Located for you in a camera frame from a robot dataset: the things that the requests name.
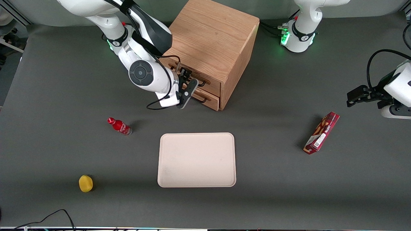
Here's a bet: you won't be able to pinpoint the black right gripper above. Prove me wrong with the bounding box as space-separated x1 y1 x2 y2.
177 69 199 110

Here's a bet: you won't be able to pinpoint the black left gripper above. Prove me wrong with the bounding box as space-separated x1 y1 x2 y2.
346 85 395 110

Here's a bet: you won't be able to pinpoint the wooden drawer with black handle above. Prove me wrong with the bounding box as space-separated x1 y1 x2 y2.
160 57 222 97
189 87 221 111

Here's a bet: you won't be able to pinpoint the wooden drawer cabinet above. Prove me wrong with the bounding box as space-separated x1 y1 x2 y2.
160 0 260 111

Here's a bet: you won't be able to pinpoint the red cookie box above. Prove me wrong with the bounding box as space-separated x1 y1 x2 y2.
303 112 340 155

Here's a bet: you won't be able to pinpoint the small red bottle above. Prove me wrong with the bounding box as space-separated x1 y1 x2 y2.
107 117 133 136

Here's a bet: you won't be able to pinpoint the cream plastic tray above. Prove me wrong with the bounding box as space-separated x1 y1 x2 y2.
157 133 237 188

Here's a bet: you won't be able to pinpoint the yellow lemon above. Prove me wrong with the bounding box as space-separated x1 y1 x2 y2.
79 175 94 193

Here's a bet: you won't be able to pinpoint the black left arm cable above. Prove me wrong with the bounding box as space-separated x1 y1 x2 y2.
367 49 411 89

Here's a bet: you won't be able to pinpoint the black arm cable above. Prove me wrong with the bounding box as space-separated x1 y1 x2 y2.
367 49 411 89
147 55 182 110

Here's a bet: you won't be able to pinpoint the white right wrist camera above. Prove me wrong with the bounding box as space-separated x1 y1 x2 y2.
155 91 180 108

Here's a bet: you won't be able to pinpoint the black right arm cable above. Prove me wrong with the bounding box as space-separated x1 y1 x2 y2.
147 55 182 110

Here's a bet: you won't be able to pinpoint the black cable sleeve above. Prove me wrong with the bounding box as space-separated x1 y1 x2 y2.
109 0 173 57

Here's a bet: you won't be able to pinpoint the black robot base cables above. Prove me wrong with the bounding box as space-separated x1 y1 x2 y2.
259 19 288 37

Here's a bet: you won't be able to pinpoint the black cable on table edge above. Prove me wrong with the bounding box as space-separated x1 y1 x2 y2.
10 209 76 231

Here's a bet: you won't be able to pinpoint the grey metal frame bar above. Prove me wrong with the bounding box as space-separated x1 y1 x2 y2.
0 0 32 27

